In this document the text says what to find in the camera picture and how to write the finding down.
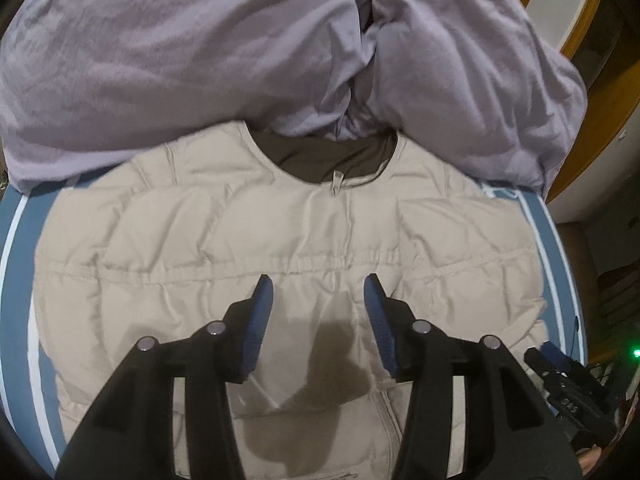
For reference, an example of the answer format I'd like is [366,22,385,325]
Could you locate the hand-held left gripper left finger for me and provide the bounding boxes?
[55,274,274,480]

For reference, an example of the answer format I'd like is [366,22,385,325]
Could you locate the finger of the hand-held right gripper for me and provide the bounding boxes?
[523,341,585,386]

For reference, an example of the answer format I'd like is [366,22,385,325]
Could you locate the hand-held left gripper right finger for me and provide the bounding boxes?
[363,273,581,480]

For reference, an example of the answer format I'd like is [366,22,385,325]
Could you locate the beige puffer jacket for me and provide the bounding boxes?
[32,120,551,480]

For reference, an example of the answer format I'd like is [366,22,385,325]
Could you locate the blue white striped bed sheet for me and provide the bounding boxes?
[0,174,587,467]

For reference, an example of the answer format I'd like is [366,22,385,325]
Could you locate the lavender duvet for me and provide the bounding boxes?
[0,0,588,197]

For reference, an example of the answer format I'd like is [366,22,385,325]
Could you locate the yellow wooden door frame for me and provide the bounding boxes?
[520,0,640,206]

